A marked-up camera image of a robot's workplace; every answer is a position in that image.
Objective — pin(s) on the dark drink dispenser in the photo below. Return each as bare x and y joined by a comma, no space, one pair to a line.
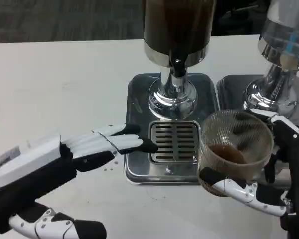
177,27

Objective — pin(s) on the clear ribbed glass cup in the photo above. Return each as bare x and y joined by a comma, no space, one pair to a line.
226,139

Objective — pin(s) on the clear drink dispenser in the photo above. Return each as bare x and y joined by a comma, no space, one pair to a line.
279,44

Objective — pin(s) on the black background furniture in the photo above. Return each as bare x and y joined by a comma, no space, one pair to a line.
239,17

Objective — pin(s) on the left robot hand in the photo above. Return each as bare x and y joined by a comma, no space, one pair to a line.
40,164

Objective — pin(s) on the black dispenser tap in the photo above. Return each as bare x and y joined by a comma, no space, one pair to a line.
178,67

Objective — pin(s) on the steel drip grid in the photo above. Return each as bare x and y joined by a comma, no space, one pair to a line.
175,142

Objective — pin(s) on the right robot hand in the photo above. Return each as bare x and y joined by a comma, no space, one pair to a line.
294,159

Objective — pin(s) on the steel drip tray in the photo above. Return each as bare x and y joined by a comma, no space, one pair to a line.
231,94
139,99

